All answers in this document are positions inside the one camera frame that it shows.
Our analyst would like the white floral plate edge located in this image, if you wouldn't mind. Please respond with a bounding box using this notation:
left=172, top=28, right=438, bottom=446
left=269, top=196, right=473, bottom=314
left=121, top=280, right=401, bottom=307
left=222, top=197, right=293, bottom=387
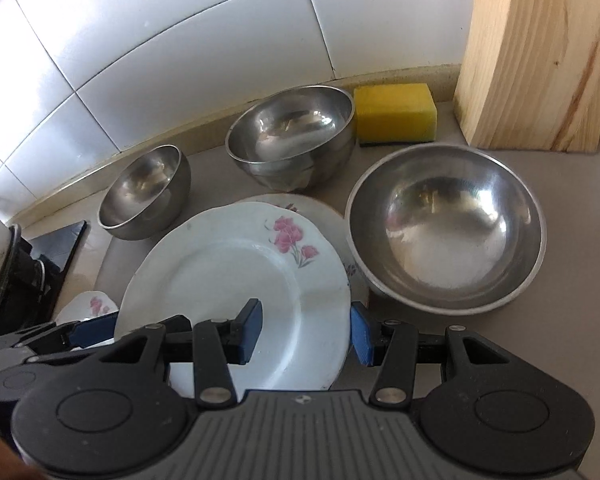
left=54, top=290, right=119, bottom=324

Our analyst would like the white floral plate front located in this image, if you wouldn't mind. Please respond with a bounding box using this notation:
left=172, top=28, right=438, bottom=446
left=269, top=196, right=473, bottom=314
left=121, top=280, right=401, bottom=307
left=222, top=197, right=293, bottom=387
left=114, top=202, right=351, bottom=393

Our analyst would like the white floral plate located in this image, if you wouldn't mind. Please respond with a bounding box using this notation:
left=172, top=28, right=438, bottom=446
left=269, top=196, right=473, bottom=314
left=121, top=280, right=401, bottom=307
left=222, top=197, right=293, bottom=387
left=244, top=193, right=370, bottom=307
left=114, top=202, right=351, bottom=393

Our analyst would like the small steel bowl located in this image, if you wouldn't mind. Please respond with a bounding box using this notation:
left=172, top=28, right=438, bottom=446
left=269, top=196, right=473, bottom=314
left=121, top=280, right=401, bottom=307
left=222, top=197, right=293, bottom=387
left=97, top=144, right=192, bottom=240

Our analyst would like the large steel bowl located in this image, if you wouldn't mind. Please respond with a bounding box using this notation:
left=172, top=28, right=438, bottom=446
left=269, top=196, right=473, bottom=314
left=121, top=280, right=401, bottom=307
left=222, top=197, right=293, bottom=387
left=344, top=143, right=547, bottom=316

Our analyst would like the black gas stove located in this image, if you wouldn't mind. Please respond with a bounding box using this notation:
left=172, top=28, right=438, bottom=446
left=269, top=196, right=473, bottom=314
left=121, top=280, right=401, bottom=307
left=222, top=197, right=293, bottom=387
left=0, top=220, right=88, bottom=336

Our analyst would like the yellow sponge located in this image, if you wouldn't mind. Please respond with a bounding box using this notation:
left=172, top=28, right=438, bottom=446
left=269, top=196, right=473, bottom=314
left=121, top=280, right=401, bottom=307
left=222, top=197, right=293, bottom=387
left=353, top=84, right=438, bottom=145

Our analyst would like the light wooden block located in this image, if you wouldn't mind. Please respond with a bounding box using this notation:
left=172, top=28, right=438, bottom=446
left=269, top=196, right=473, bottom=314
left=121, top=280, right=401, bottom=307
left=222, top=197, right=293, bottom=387
left=453, top=0, right=600, bottom=153

